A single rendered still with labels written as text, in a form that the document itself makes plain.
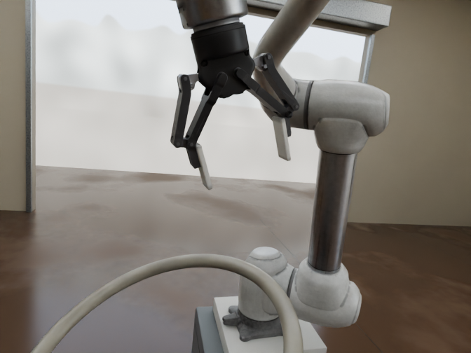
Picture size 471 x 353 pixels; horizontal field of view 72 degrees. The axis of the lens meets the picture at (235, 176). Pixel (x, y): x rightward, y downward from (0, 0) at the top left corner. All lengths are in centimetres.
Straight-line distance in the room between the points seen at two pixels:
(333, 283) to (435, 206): 619
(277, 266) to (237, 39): 81
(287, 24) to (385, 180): 579
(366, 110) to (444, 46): 606
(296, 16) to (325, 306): 81
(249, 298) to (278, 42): 81
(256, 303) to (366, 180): 511
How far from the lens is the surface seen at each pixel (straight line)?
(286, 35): 62
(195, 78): 46
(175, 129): 45
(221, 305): 134
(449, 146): 708
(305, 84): 88
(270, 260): 110
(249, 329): 120
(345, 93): 85
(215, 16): 43
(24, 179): 532
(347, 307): 110
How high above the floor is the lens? 156
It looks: 10 degrees down
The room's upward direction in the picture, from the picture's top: 6 degrees clockwise
